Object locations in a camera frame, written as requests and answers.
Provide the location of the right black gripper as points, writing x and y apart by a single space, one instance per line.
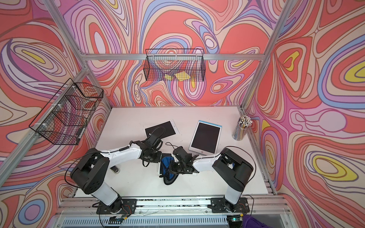
173 170

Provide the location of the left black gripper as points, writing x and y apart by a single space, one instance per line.
157 160

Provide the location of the blue microfibre cloth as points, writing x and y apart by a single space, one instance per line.
170 181

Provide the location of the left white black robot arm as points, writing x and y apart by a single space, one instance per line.
89 174

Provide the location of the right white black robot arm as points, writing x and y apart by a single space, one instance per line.
232 168

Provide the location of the white tablet at back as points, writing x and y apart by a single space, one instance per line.
163 130

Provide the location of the blue-edged white drawing tablet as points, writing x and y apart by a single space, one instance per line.
205 139

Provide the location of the cup of pencils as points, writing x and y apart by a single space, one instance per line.
243 124

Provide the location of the yellow sticky notes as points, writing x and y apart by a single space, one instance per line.
180 76

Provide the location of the purple cloth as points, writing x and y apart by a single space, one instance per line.
250 222

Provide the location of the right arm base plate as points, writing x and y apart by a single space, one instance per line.
221 205

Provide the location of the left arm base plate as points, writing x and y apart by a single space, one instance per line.
125 205

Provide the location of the black wire basket back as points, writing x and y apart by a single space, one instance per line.
161 61

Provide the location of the black wire basket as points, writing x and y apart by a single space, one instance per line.
161 61
64 118

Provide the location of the black wire basket left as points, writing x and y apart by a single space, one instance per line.
64 118

